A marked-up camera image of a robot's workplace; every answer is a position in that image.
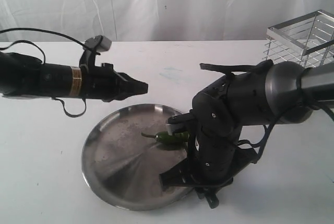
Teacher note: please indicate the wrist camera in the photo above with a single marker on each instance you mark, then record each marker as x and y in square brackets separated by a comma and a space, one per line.
[179, 123]
[99, 43]

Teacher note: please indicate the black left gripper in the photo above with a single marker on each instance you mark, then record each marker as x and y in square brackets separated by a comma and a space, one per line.
[105, 84]

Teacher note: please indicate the chrome wire utensil holder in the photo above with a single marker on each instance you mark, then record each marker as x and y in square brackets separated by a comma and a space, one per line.
[306, 40]

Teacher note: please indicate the round steel plate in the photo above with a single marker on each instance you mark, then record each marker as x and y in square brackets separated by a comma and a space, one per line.
[122, 167]

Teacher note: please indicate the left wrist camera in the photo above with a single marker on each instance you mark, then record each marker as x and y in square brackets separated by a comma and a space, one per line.
[99, 43]

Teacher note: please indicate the green chili pepper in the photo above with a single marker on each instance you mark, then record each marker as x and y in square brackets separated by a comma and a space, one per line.
[167, 139]

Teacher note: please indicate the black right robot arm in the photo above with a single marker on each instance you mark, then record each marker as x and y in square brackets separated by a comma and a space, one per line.
[232, 118]

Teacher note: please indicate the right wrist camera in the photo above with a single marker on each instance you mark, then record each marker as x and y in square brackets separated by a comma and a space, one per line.
[179, 123]

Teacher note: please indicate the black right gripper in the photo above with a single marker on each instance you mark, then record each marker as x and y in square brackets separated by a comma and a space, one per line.
[212, 160]

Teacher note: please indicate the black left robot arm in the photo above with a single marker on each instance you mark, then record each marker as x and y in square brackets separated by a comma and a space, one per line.
[23, 75]

